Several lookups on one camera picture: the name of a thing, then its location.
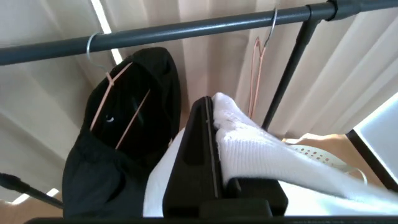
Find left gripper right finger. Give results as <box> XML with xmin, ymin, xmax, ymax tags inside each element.
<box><xmin>222</xmin><ymin>177</ymin><xmax>289</xmax><ymax>217</ymax></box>

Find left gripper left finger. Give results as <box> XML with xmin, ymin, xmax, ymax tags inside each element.
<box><xmin>163</xmin><ymin>96</ymin><xmax>223</xmax><ymax>218</ymax></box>

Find white printed garment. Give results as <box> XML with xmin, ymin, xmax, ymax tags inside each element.
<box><xmin>142</xmin><ymin>92</ymin><xmax>398</xmax><ymax>218</ymax></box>

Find black shorts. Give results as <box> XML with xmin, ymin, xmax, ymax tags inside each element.
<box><xmin>62</xmin><ymin>47</ymin><xmax>182</xmax><ymax>218</ymax></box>

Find pink clothes hanger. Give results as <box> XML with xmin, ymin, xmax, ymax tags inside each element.
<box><xmin>86</xmin><ymin>32</ymin><xmax>152</xmax><ymax>150</ymax></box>
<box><xmin>248</xmin><ymin>7</ymin><xmax>279</xmax><ymax>119</ymax></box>

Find white laundry basket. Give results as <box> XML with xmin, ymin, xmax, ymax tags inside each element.
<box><xmin>284</xmin><ymin>144</ymin><xmax>369</xmax><ymax>187</ymax></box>

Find black clothes rack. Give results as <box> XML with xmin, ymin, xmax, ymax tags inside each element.
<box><xmin>0</xmin><ymin>0</ymin><xmax>398</xmax><ymax>209</ymax></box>

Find beige curtain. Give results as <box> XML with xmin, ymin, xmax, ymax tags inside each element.
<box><xmin>0</xmin><ymin>0</ymin><xmax>398</xmax><ymax>203</ymax></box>

